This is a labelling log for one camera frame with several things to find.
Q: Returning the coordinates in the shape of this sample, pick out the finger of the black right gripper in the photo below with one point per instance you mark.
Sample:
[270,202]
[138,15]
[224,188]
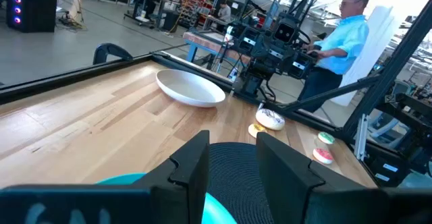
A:
[301,66]
[249,40]

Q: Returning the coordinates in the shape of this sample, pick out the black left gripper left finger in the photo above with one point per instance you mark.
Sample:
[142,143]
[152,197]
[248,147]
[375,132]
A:
[192,183]

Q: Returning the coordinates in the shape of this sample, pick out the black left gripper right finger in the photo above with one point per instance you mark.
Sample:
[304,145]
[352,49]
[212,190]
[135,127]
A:
[283,183]

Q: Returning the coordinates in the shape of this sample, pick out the small pink donut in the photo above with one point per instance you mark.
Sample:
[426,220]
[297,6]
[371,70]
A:
[323,155]

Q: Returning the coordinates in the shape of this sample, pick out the small yellow donut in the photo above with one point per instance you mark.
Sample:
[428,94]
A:
[255,130]

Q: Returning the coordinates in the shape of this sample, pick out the small green donut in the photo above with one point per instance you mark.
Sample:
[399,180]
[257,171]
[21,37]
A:
[326,138]

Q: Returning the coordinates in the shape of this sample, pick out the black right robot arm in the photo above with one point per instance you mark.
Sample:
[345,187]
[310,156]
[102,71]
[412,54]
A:
[251,82]

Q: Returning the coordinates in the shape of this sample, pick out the person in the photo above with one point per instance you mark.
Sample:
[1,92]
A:
[347,38]
[225,14]

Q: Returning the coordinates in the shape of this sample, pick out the teal plate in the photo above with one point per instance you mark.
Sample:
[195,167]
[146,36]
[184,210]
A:
[216,214]

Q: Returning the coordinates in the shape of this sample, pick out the round dark woven placemat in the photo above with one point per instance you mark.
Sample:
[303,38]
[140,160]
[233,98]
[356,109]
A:
[233,183]

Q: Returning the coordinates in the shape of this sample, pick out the blue-legged wooden workbench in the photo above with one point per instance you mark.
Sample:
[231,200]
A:
[202,43]

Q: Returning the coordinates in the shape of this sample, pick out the shelf with red bins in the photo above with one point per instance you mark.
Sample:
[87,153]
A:
[192,4]

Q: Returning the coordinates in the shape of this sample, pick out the white board panel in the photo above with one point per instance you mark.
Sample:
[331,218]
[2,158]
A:
[374,48]

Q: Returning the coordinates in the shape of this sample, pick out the white shallow bowl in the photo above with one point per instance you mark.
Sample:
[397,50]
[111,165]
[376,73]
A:
[189,89]

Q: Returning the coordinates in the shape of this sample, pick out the black equipment cabinet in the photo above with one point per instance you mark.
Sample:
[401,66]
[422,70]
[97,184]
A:
[398,170]

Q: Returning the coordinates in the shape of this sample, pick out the tripod stand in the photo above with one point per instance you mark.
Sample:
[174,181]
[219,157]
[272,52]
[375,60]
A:
[78,8]

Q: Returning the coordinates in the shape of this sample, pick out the black computer tower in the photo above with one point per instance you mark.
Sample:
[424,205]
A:
[33,11]

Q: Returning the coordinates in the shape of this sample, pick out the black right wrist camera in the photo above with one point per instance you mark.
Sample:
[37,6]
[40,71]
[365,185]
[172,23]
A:
[285,33]

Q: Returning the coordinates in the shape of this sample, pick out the silver metal bracket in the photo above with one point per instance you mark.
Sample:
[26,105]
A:
[361,139]

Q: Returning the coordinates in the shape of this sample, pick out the black aluminium table frame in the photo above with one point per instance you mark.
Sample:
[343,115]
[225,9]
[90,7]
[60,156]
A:
[67,77]

